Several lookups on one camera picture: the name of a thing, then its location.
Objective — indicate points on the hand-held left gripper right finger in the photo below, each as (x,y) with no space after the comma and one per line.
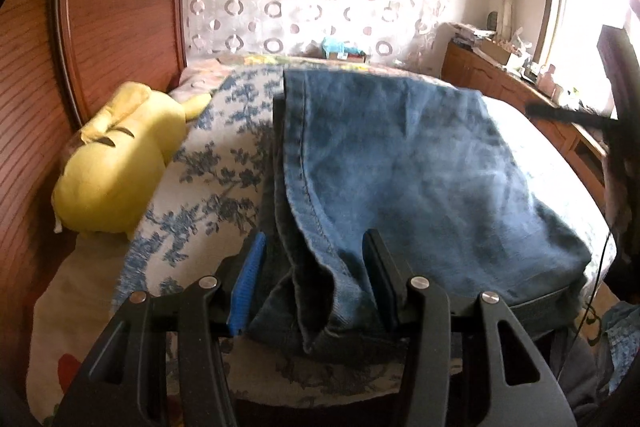
(382,277)

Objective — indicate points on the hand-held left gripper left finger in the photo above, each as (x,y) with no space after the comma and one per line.
(246,287)

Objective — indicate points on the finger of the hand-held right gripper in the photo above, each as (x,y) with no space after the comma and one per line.
(570,115)

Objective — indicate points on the blue denim pants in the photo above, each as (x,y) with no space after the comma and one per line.
(400,167)

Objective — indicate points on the row of small clutter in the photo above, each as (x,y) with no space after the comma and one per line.
(550,79)

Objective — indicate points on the wooden cabinet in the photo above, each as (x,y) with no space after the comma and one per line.
(500,82)

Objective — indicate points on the window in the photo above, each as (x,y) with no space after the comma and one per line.
(585,7)

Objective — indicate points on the cardboard box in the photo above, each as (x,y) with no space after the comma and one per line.
(497,52)

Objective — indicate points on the blue floral bed sheet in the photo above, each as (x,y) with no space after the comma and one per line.
(210,167)

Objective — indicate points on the stack of papers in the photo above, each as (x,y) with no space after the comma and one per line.
(472,34)

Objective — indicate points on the yellow plush toy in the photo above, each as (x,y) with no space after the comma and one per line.
(115,172)

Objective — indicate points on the blue grey cloth pile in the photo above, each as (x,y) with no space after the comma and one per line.
(590,367)

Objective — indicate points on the blue tissue pack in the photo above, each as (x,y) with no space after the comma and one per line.
(337,48)

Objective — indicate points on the wooden headboard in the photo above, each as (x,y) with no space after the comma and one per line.
(100,7)

